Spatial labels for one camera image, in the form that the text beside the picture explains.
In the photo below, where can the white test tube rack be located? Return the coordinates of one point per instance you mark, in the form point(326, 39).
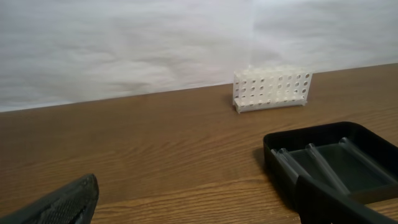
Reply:
point(270, 90)

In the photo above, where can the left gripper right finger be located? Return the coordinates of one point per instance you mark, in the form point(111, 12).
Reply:
point(329, 208)

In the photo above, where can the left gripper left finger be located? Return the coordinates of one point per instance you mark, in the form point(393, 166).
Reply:
point(56, 205)

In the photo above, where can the black tray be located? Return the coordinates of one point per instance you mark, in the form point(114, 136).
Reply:
point(311, 133)

